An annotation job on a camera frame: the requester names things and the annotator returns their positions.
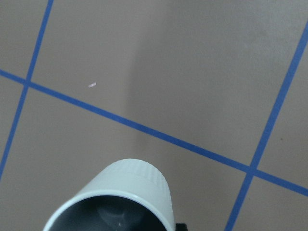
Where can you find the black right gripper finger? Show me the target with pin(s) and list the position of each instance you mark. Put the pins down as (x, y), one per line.
(181, 227)

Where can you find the white mug grey inside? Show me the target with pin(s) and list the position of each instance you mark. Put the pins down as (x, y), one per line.
(128, 195)

